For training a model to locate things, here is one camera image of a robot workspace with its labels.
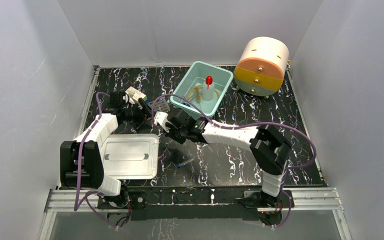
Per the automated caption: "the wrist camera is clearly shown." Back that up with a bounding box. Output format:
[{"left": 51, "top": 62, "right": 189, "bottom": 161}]
[
  {"left": 124, "top": 93, "right": 138, "bottom": 105},
  {"left": 153, "top": 111, "right": 172, "bottom": 133}
]

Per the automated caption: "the aluminium frame rail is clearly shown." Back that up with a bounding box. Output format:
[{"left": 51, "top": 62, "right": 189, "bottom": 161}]
[{"left": 38, "top": 187, "right": 352, "bottom": 240}]

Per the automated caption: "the clear test tube rack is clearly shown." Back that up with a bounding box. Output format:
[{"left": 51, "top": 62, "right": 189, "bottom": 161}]
[{"left": 151, "top": 97, "right": 170, "bottom": 113}]

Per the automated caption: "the round orange yellow drawer cabinet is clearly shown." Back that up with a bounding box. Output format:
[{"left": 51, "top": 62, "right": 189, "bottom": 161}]
[{"left": 233, "top": 36, "right": 289, "bottom": 99}]

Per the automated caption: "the white bin lid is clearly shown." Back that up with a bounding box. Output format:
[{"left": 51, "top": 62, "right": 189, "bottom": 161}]
[{"left": 100, "top": 133, "right": 160, "bottom": 180}]

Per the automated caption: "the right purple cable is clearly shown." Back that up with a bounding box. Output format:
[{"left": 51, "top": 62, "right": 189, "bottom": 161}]
[{"left": 150, "top": 94, "right": 317, "bottom": 229}]

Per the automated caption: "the blue-cap test tube lower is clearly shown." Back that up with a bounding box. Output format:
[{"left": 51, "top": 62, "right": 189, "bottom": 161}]
[{"left": 176, "top": 158, "right": 195, "bottom": 168}]

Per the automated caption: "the light teal plastic bin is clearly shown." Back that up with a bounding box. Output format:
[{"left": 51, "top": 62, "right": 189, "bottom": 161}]
[{"left": 170, "top": 61, "right": 234, "bottom": 120}]

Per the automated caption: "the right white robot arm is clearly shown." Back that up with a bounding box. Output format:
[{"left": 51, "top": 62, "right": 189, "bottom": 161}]
[{"left": 154, "top": 109, "right": 292, "bottom": 208}]

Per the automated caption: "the small white red box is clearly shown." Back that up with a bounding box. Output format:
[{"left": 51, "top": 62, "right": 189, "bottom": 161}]
[{"left": 125, "top": 86, "right": 148, "bottom": 103}]

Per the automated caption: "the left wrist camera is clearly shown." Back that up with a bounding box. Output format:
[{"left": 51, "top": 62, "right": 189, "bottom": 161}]
[{"left": 124, "top": 93, "right": 138, "bottom": 105}]

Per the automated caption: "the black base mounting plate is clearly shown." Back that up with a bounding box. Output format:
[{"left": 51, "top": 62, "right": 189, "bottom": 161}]
[{"left": 125, "top": 187, "right": 284, "bottom": 222}]

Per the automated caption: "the tan rubber tubing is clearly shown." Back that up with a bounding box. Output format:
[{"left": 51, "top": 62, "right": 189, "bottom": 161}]
[{"left": 186, "top": 84, "right": 221, "bottom": 103}]

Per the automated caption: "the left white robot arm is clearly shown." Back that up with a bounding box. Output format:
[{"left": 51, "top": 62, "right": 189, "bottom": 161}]
[{"left": 59, "top": 91, "right": 152, "bottom": 211}]

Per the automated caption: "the brown test tube brush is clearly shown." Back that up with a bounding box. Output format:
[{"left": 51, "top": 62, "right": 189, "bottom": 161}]
[{"left": 193, "top": 86, "right": 202, "bottom": 103}]

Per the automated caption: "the red-cap wash bottle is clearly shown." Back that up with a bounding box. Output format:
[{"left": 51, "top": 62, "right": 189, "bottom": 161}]
[{"left": 201, "top": 75, "right": 215, "bottom": 101}]

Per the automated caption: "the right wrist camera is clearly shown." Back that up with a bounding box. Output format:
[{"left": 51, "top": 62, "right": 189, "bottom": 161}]
[{"left": 153, "top": 111, "right": 172, "bottom": 133}]

